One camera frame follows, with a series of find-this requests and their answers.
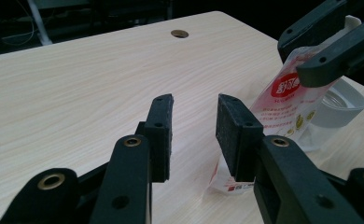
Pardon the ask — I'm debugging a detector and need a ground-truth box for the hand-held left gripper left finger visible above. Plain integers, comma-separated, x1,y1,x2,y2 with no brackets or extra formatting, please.
90,93,175,224

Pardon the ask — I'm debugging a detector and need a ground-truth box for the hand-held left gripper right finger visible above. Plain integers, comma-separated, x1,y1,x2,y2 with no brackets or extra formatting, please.
216,93,364,224

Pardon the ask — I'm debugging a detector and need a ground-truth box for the white desk leg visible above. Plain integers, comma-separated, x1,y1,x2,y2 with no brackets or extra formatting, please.
26,0,53,47

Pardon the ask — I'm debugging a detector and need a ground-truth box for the round dark cable grommet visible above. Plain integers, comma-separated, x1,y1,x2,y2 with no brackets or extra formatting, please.
170,29,189,39

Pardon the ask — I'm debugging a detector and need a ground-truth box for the thin pale cable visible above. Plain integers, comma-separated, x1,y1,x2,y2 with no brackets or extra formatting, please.
0,0,36,45

